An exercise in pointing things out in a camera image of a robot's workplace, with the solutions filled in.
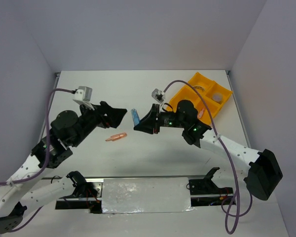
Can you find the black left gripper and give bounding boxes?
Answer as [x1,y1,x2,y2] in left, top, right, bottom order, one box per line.
[71,100,127,147]

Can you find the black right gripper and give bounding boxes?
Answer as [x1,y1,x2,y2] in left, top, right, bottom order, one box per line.
[135,103,187,133]

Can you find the blue highlighter pen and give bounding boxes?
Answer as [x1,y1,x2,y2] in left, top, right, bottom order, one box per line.
[131,109,140,126]

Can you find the pink highlighter pen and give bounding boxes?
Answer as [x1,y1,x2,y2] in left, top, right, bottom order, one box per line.
[198,108,205,119]

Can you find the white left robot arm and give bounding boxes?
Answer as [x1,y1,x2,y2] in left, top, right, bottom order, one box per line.
[0,101,127,234]

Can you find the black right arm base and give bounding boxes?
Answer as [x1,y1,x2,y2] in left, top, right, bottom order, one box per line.
[185,167,233,207]

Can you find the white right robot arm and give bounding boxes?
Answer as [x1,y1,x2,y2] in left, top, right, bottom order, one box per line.
[134,100,283,200]

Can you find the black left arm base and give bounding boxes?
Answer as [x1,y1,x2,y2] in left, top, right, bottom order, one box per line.
[55,179,103,214]

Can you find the silver foil sheet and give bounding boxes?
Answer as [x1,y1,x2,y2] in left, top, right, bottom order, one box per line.
[102,177,193,214]

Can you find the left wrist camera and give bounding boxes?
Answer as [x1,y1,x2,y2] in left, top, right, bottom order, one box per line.
[73,86,94,110]

